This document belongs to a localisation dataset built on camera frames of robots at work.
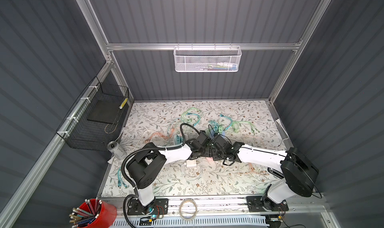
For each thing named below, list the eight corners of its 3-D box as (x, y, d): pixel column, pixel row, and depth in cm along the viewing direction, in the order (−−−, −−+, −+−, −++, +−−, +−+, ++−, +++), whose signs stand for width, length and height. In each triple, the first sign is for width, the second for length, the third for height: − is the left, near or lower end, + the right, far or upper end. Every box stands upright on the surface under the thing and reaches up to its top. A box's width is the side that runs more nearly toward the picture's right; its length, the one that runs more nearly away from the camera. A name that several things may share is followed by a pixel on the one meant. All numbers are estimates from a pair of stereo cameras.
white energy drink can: (116, 160, 91) (105, 149, 80) (119, 152, 95) (109, 140, 83) (125, 160, 91) (115, 149, 80) (128, 152, 95) (118, 140, 83)
